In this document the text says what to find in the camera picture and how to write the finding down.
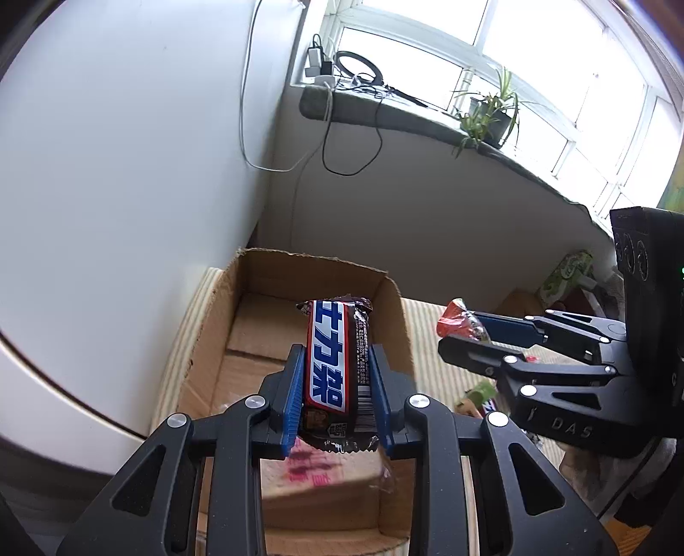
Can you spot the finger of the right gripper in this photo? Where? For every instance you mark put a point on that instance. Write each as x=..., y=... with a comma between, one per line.
x=553, y=329
x=590, y=382

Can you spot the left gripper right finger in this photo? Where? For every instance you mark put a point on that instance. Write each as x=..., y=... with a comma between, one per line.
x=480, y=485

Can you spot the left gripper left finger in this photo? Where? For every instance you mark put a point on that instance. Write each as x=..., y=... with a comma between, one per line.
x=193, y=471

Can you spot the red snack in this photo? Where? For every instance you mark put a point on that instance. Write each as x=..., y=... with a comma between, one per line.
x=458, y=320

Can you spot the packaged toast bread slice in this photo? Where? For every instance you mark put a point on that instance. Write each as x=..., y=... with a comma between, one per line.
x=307, y=469

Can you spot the large Snickers bar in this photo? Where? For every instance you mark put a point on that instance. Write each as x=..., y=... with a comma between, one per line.
x=337, y=414

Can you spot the green wrapped candy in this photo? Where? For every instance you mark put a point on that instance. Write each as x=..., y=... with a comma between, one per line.
x=478, y=401

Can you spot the striped table cloth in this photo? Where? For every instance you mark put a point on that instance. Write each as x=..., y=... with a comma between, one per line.
x=443, y=374

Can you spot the green tissue pack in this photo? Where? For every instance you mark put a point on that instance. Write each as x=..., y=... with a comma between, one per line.
x=564, y=278

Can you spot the brown cardboard box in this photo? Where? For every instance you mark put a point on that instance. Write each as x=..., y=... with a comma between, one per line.
x=267, y=341

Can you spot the potted green plant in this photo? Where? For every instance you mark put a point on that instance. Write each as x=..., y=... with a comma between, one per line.
x=492, y=118

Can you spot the white power strip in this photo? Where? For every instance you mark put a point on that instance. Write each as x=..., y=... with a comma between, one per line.
x=318, y=66

